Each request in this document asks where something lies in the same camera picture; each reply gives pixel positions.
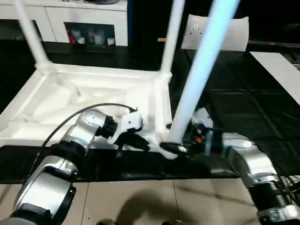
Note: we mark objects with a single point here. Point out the white curved plastic panel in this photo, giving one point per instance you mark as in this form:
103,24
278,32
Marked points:
234,35

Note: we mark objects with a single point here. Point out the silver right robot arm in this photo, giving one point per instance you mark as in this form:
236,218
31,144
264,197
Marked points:
257,164

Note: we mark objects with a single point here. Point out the white plastic table top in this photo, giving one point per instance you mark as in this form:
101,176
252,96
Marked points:
70,93

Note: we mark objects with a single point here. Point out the dark left robot foot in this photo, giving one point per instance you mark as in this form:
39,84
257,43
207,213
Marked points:
106,222

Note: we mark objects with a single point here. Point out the white glass-door cabinet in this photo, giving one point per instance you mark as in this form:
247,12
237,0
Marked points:
58,14

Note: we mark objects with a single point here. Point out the black padded mat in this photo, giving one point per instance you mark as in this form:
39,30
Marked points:
246,93

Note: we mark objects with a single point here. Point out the white plastic table leg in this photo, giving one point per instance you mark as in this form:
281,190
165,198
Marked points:
201,65
171,37
32,35

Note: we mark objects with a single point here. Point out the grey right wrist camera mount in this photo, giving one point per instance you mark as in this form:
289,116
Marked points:
204,117

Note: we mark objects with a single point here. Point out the grey rounded device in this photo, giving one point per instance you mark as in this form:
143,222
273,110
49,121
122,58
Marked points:
103,1

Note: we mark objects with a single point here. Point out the white ceramic cup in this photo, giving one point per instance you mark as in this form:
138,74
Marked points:
81,40

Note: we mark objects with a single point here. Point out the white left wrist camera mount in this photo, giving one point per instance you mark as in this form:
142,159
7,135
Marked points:
129,122

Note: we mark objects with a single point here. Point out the white flat board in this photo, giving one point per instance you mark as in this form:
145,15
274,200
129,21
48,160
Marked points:
279,72

